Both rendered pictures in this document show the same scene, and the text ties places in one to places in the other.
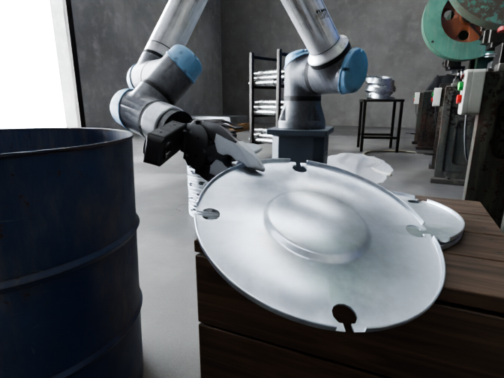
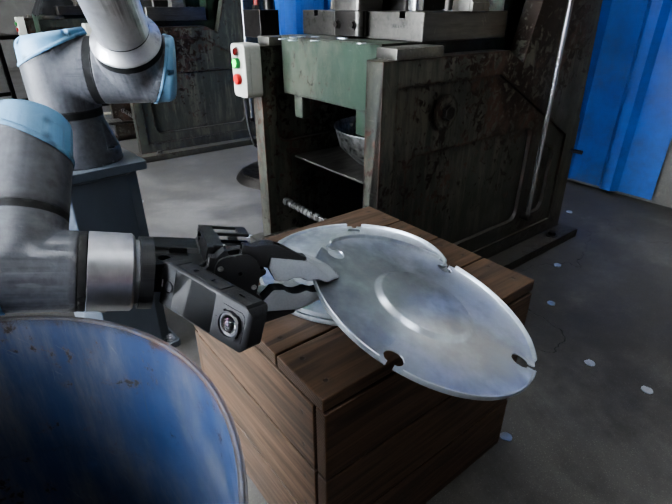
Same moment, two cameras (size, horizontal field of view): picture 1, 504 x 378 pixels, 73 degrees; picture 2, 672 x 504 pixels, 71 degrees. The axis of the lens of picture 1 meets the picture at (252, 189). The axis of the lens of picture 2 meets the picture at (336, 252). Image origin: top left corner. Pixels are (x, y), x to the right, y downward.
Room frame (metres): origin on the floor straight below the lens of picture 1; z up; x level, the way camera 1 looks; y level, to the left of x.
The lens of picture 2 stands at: (0.25, 0.40, 0.72)
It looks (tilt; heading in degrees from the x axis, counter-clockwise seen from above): 28 degrees down; 298
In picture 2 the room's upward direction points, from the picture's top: straight up
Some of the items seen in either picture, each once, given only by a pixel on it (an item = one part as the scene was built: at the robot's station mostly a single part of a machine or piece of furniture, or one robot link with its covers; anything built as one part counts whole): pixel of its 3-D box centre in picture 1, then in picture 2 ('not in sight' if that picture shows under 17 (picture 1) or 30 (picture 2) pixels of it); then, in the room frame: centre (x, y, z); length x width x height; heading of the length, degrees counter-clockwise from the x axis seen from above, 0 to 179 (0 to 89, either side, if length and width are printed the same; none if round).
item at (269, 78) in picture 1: (277, 106); not in sight; (3.33, -0.24, 0.47); 0.46 x 0.43 x 0.95; 47
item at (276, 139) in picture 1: (298, 194); (106, 260); (1.12, -0.16, 0.23); 0.19 x 0.19 x 0.45; 71
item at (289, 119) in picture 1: (301, 112); (74, 134); (1.12, -0.16, 0.50); 0.15 x 0.15 x 0.10
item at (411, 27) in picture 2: not in sight; (398, 22); (0.76, -0.89, 0.68); 0.45 x 0.30 x 0.06; 157
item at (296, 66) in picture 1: (304, 73); (62, 68); (1.12, -0.16, 0.62); 0.13 x 0.12 x 0.14; 37
